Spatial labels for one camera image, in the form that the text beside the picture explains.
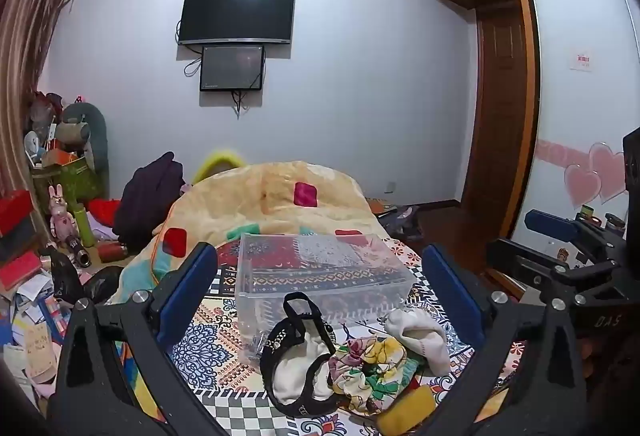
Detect white wardrobe door with hearts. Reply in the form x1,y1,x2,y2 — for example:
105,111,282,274
510,0,640,243

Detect black flashlight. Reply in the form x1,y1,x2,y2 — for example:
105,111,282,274
67,236,92,270

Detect red can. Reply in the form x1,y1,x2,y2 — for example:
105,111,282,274
98,241,129,262

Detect pink rabbit figurine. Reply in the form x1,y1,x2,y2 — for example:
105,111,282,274
47,184,76,245

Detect clear plastic storage box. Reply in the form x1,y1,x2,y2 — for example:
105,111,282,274
235,232,417,362

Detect white black-trimmed underwear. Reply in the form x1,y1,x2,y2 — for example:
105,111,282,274
260,292,342,418

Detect yellow sock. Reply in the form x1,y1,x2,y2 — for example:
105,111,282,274
376,383,436,436

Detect red box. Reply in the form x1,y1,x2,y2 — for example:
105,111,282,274
0,251,44,292
0,190,34,238

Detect striped pink curtain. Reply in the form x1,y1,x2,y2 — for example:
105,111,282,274
0,0,84,197

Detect yellow-green fuzzy item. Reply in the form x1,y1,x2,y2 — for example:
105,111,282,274
192,148,246,184

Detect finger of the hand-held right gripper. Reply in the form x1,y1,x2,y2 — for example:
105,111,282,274
486,238,631,305
524,209,628,267

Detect green bottle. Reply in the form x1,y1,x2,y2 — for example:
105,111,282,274
74,203,96,248

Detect dark purple jacket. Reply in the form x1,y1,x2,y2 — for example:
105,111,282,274
114,152,187,254

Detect white sock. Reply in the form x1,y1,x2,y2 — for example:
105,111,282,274
384,307,451,376

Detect dark bags on floor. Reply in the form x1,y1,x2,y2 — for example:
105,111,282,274
367,198,422,243

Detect small black wall monitor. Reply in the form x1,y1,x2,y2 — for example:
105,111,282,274
199,44,266,92

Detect wall-mounted black television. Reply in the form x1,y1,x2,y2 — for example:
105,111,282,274
178,0,296,47

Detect green paper bag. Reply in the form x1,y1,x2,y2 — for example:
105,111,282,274
31,156,103,212

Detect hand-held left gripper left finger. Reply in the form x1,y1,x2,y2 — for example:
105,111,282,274
47,241,231,436

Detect pile of papers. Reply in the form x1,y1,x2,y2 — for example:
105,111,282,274
0,272,74,398

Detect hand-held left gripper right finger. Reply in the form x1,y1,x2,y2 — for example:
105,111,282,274
415,243,589,436

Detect black plastic bag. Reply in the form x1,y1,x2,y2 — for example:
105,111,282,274
45,246,124,307

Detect red cloth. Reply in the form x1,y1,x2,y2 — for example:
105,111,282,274
87,198,123,225

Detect floral patterned cloth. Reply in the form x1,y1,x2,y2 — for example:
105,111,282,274
327,336,427,417

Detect black monitor cables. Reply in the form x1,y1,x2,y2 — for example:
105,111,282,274
232,90,257,118

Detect brown wooden door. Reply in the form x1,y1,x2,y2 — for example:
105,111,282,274
460,6,539,219

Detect grey plush toy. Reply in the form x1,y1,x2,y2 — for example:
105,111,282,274
55,102,110,178

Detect beige patchwork blanket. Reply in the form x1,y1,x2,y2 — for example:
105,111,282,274
107,160,386,307

